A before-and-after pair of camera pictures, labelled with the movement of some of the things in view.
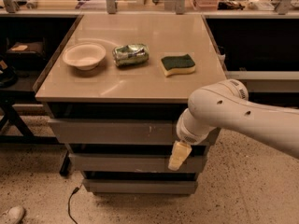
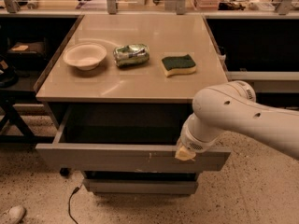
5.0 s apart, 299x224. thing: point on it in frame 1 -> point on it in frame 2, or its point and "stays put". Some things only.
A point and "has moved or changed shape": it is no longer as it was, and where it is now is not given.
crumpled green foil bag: [134, 54] stays put
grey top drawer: [113, 132] has moved or changed shape
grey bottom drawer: [140, 186] stays put
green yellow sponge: [173, 65] stays put
